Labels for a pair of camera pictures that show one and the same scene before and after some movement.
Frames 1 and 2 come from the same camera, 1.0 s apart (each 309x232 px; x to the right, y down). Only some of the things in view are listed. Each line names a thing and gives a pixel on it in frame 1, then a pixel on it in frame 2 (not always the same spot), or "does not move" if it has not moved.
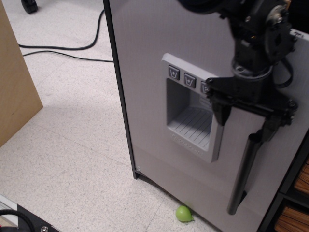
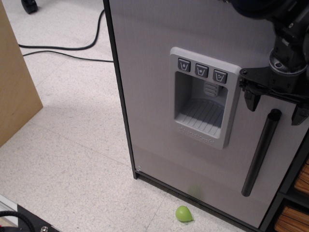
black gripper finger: x=270 y=127 -> x=300 y=114
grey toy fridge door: x=166 y=53 does not move
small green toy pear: x=183 y=214 does not move
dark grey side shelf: x=286 y=195 does not move
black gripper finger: x=221 y=112 -> x=252 y=100
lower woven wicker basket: x=292 y=221 does not move
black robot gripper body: x=252 y=88 -> x=263 y=80
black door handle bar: x=239 y=191 -> x=272 y=121
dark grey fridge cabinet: x=164 y=54 does not move
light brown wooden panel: x=20 y=99 does not move
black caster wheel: x=30 y=6 does not move
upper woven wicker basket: x=302 y=182 does not move
